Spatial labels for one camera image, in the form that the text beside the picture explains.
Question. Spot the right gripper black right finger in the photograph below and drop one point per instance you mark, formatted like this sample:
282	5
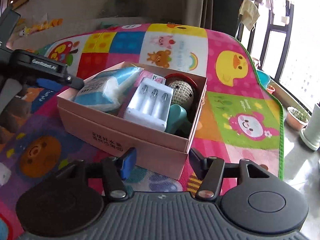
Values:
209	170

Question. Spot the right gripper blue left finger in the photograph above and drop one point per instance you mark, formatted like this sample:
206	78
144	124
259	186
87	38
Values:
115	171

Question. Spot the teal plastic toy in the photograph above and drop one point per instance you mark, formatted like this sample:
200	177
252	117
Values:
177	120

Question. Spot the white battery charger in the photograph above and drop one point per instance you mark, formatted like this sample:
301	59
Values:
150	104

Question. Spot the blue white tissue pack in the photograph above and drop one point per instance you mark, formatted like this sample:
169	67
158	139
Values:
107	90

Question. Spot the pink Volcano pencil case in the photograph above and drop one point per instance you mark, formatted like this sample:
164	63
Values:
150	75

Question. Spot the pile of plush toys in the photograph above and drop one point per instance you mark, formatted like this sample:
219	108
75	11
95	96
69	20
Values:
21	29

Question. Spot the pink cardboard box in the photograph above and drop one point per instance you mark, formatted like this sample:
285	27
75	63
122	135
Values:
157	151

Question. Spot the small potted plant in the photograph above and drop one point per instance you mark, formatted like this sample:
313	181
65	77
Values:
297	117

